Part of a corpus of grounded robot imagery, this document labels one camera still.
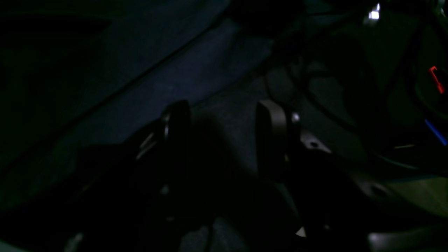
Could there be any blue bar clamp far-right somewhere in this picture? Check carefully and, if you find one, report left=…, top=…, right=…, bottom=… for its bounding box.
left=424, top=119, right=448, bottom=146

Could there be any red black clamp far-right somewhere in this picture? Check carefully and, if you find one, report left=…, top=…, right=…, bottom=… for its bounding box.
left=428, top=66, right=447, bottom=94

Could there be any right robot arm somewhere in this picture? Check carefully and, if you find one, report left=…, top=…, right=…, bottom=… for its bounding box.
left=229, top=0, right=447, bottom=171

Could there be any black table cloth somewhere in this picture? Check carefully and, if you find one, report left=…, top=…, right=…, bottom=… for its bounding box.
left=189, top=10, right=448, bottom=224

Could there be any dark navy t-shirt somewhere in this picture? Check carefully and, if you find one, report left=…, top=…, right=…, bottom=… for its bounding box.
left=0, top=0, right=273, bottom=175

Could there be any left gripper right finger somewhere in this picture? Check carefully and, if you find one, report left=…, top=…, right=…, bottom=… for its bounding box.
left=255, top=99, right=332, bottom=182

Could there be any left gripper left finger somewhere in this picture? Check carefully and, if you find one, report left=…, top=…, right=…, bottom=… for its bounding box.
left=135, top=99, right=191, bottom=196

